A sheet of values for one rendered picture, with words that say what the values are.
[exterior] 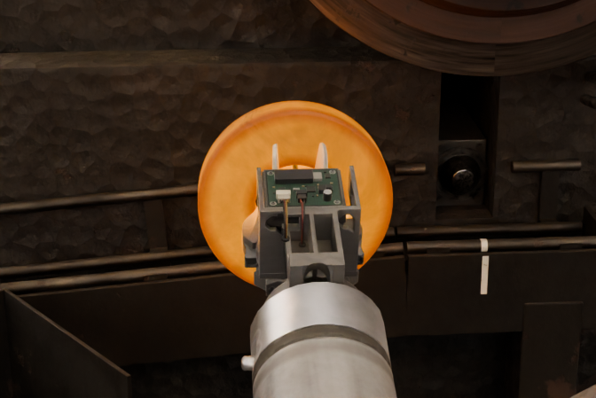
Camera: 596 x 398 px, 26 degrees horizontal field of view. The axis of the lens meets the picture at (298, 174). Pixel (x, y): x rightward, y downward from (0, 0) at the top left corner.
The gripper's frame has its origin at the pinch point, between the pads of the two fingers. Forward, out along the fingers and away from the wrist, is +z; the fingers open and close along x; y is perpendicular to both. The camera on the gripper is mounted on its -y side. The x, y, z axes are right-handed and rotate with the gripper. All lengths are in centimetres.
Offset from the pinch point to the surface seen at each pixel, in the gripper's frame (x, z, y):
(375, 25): -8.3, 17.0, 4.1
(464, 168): -19.4, 22.6, -16.2
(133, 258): 14.6, 16.0, -21.6
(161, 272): 11.5, 10.4, -18.7
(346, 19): -5.7, 17.1, 4.6
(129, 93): 14.5, 23.7, -7.0
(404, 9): -10.6, 15.8, 6.4
